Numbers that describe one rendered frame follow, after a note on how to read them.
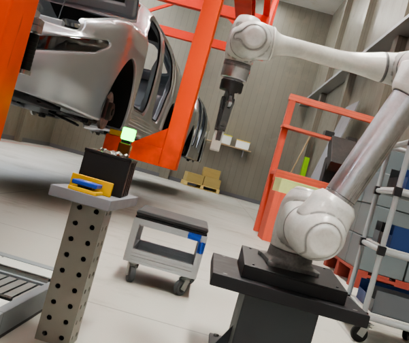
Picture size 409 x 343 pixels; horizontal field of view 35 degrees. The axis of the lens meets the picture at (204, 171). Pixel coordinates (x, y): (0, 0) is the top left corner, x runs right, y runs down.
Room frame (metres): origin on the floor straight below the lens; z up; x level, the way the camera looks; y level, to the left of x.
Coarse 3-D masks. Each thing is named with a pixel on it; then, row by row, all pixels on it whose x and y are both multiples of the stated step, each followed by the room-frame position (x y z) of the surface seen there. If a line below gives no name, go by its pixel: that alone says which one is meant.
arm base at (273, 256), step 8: (272, 248) 2.18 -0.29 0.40; (264, 256) 2.21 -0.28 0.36; (272, 256) 2.17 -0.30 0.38; (280, 256) 2.15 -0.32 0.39; (288, 256) 2.14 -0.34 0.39; (296, 256) 2.14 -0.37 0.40; (272, 264) 2.12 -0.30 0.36; (280, 264) 2.13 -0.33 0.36; (288, 264) 2.13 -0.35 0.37; (296, 264) 2.14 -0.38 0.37; (304, 264) 2.15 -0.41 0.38; (304, 272) 2.14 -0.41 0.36; (312, 272) 2.14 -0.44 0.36
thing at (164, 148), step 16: (208, 0) 5.69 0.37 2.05; (208, 16) 5.69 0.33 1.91; (208, 32) 5.69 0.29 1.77; (192, 48) 5.70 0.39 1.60; (208, 48) 5.69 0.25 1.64; (192, 64) 5.69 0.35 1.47; (192, 80) 5.69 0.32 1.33; (192, 96) 5.69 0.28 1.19; (176, 112) 5.69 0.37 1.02; (192, 112) 5.78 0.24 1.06; (176, 128) 5.69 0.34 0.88; (112, 144) 5.73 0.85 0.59; (144, 144) 5.71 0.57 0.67; (160, 144) 5.71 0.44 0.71; (176, 144) 5.69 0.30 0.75; (144, 160) 5.71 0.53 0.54; (160, 160) 5.70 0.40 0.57; (176, 160) 5.69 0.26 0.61
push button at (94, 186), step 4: (72, 180) 1.72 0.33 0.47; (76, 180) 1.72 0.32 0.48; (80, 180) 1.72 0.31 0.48; (84, 180) 1.76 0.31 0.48; (80, 184) 1.72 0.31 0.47; (84, 184) 1.71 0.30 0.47; (88, 184) 1.71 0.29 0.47; (92, 184) 1.71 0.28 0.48; (96, 184) 1.72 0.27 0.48; (100, 184) 1.77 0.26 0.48; (84, 188) 1.73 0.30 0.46; (88, 188) 1.73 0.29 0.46; (92, 188) 1.71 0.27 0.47; (96, 188) 1.71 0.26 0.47; (100, 188) 1.76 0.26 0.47
